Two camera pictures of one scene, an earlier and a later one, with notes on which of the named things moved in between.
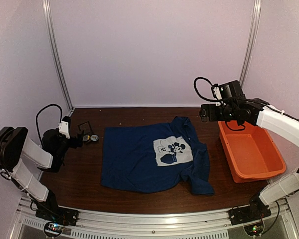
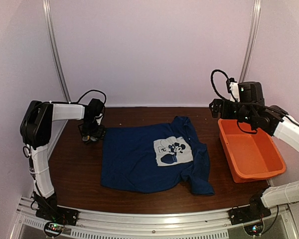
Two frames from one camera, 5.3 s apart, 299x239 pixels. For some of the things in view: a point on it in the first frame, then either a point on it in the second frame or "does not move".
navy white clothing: [155, 158] does not move
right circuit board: [255, 229] does not move
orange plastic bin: [251, 154] does not move
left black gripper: [74, 144] → [99, 134]
